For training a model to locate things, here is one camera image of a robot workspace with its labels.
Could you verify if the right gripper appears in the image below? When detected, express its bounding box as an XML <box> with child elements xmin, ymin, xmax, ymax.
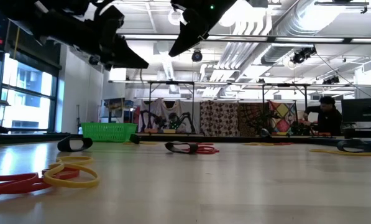
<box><xmin>168</xmin><ymin>0</ymin><xmax>237</xmax><ymax>58</ymax></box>

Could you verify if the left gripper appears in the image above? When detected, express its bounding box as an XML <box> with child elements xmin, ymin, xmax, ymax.
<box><xmin>79</xmin><ymin>4</ymin><xmax>149</xmax><ymax>70</ymax></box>

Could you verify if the white hanging cloth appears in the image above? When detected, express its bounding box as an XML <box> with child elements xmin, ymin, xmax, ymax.
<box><xmin>138</xmin><ymin>98</ymin><xmax>201</xmax><ymax>134</ymax></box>

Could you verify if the green plastic basket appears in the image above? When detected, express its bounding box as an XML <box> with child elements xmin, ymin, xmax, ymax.
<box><xmin>81</xmin><ymin>122</ymin><xmax>139</xmax><ymax>143</ymax></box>

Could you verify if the brown dotted hanging cloth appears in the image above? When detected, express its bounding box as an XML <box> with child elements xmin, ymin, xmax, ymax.
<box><xmin>199</xmin><ymin>100</ymin><xmax>239</xmax><ymax>137</ymax></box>

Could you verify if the dark orange patterned cloth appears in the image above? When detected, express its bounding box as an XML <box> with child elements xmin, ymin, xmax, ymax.
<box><xmin>237</xmin><ymin>102</ymin><xmax>270</xmax><ymax>136</ymax></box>

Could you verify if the colourful diamond pattern cloth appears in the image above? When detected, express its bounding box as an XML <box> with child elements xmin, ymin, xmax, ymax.
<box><xmin>267</xmin><ymin>100</ymin><xmax>298</xmax><ymax>135</ymax></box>

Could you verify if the person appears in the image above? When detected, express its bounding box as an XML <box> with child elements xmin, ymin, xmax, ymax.
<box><xmin>302</xmin><ymin>95</ymin><xmax>343</xmax><ymax>137</ymax></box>

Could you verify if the black desktop monitor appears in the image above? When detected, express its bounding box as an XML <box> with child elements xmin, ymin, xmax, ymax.
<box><xmin>341</xmin><ymin>98</ymin><xmax>371</xmax><ymax>124</ymax></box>

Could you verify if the white ring lamp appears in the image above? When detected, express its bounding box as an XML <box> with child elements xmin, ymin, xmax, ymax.
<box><xmin>168</xmin><ymin>8</ymin><xmax>183</xmax><ymax>27</ymax></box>

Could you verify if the black background rig frame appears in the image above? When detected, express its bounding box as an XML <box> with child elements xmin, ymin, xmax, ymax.
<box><xmin>147</xmin><ymin>80</ymin><xmax>196</xmax><ymax>135</ymax></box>
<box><xmin>261</xmin><ymin>82</ymin><xmax>309</xmax><ymax>131</ymax></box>

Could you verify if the silver ventilation duct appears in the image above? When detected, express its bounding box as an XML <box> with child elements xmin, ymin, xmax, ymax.
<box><xmin>261</xmin><ymin>0</ymin><xmax>335</xmax><ymax>65</ymax></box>

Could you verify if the black aluminium table frame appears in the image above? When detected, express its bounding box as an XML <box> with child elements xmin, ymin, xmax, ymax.
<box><xmin>0</xmin><ymin>132</ymin><xmax>371</xmax><ymax>147</ymax></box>

